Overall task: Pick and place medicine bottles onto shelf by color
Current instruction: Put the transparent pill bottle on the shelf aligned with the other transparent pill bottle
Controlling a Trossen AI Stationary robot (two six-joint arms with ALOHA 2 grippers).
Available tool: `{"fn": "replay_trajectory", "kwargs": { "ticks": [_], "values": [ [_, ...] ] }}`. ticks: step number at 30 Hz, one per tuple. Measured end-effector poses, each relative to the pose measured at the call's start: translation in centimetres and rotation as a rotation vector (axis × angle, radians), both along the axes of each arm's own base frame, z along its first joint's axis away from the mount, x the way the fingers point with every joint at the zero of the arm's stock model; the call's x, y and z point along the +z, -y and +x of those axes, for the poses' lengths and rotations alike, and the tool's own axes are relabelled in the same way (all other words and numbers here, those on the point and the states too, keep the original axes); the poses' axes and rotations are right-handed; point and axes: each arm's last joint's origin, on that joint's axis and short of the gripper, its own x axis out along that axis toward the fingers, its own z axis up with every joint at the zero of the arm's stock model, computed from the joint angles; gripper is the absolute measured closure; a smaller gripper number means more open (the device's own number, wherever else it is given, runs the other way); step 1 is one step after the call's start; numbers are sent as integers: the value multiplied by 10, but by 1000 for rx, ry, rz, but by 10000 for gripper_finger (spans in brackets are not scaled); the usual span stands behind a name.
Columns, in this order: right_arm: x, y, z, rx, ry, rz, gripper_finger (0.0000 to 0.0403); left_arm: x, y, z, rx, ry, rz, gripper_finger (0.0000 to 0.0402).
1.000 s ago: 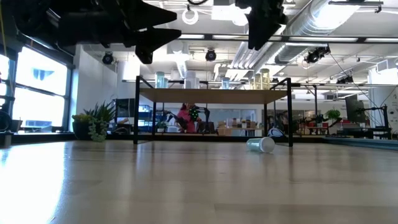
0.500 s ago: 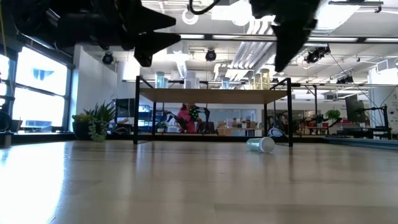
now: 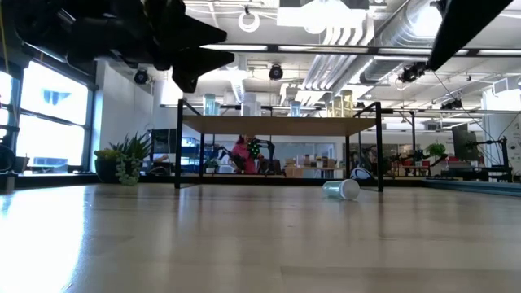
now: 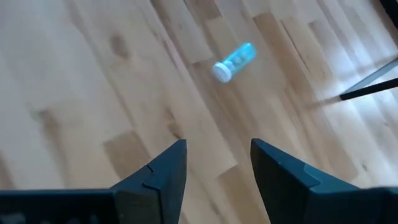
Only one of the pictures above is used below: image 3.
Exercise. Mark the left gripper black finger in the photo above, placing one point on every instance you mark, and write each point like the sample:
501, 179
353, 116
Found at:
199, 34
195, 65

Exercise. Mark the wooden shelf black metal legs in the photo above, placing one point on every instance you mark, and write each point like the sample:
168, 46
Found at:
264, 125

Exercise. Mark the black round ceiling fixture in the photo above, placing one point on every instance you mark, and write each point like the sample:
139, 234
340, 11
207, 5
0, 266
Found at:
141, 76
276, 72

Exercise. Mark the background green plant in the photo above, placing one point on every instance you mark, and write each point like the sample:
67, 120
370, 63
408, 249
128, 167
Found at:
436, 149

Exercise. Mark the potted green succulent plant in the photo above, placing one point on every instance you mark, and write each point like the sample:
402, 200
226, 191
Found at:
126, 158

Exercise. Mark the black ceiling spotlight cluster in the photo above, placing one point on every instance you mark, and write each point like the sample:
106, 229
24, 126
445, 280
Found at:
413, 72

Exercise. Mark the black aluminium table frame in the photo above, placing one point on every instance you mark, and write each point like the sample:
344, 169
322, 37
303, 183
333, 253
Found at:
61, 179

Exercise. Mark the overhead light bar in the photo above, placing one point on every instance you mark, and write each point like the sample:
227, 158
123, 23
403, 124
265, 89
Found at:
244, 47

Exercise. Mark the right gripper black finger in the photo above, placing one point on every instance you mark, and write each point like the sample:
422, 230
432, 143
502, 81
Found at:
460, 24

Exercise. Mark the cardboard box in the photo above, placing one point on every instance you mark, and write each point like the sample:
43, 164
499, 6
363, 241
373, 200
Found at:
293, 171

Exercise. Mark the black computer monitor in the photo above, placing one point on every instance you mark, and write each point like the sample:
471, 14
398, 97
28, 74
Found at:
466, 144

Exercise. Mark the background black robot arm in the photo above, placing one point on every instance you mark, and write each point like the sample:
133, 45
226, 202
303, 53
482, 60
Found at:
270, 164

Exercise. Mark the white and blue round object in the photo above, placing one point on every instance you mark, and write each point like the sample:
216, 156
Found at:
361, 173

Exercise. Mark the large window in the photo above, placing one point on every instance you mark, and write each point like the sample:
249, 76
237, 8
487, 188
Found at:
53, 122

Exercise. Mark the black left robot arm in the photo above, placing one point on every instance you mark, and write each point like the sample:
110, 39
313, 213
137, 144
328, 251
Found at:
81, 32

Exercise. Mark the person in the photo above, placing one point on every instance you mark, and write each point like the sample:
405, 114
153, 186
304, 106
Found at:
244, 156

